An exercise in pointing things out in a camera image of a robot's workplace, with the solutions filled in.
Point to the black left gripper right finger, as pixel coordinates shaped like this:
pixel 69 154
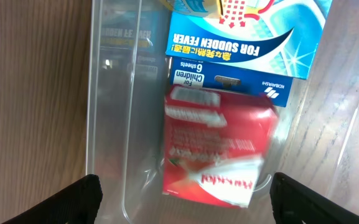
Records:
pixel 294 203

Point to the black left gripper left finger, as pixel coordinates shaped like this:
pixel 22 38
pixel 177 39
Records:
pixel 77 203

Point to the red Panadol box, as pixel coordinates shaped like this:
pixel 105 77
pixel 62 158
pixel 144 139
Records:
pixel 214 144

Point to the blue KoolFever box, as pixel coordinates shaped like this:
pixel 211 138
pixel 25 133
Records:
pixel 255 47

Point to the clear plastic container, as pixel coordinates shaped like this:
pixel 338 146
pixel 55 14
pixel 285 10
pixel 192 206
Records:
pixel 316 142

